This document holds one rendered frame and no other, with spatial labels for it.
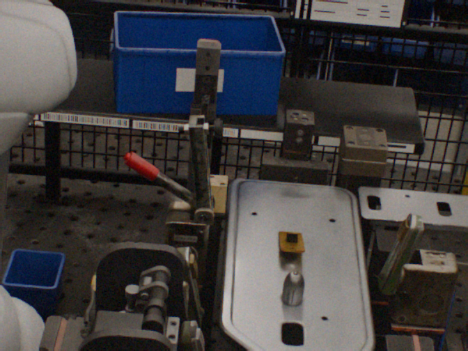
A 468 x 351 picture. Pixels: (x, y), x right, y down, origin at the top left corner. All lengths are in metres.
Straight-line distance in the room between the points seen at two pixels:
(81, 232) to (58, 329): 0.82
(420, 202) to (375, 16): 0.42
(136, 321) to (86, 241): 0.91
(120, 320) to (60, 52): 0.35
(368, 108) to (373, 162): 0.20
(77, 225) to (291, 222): 0.62
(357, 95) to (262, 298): 0.65
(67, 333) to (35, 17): 0.45
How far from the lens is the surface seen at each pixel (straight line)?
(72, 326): 1.38
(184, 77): 1.91
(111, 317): 1.27
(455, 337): 2.04
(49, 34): 1.09
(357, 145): 1.85
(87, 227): 2.21
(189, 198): 1.61
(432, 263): 1.62
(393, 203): 1.82
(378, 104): 2.06
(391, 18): 2.08
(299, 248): 1.63
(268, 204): 1.77
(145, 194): 2.31
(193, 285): 1.48
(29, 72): 1.07
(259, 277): 1.60
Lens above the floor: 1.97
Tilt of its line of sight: 32 degrees down
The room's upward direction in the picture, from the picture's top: 6 degrees clockwise
